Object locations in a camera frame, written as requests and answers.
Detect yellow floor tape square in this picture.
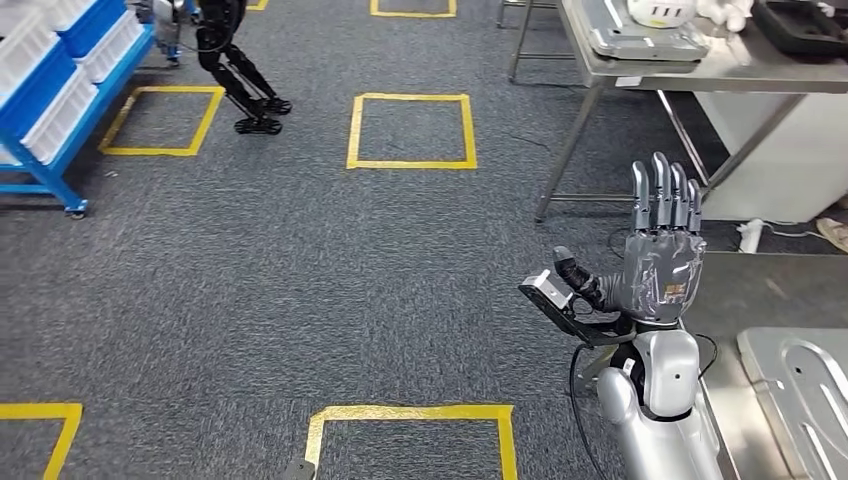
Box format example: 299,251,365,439
304,404,519,480
368,0,459,19
345,92,479,171

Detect black tray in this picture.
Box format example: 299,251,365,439
751,0,848,56

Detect white plastic crate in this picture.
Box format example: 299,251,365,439
74,9,145,85
19,66,100,166
0,11,62,95

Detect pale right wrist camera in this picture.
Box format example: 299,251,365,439
518,269,574,313

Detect black humanoid robot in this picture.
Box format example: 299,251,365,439
193,0,293,136

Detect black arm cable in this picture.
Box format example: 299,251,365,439
568,341,601,480

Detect white cabinet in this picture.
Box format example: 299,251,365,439
692,91,848,225

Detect steel table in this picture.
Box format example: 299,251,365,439
533,0,848,225
496,0,578,85

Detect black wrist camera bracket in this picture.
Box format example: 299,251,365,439
519,286,639,348

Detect white cloth bundle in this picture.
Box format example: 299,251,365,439
695,0,758,33

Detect steel workbench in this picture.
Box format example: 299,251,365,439
680,251,848,480

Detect silver machine with cable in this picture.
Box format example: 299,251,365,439
135,0,200,69

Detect white rounded shell part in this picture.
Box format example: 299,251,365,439
625,0,701,30

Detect white power cable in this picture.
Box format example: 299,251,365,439
736,218,829,255

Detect stamped metal panel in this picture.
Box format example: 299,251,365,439
579,0,711,63
736,326,848,480

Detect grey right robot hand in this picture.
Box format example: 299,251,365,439
553,152,708,326

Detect blue wheeled rack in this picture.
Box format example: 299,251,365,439
0,0,158,221

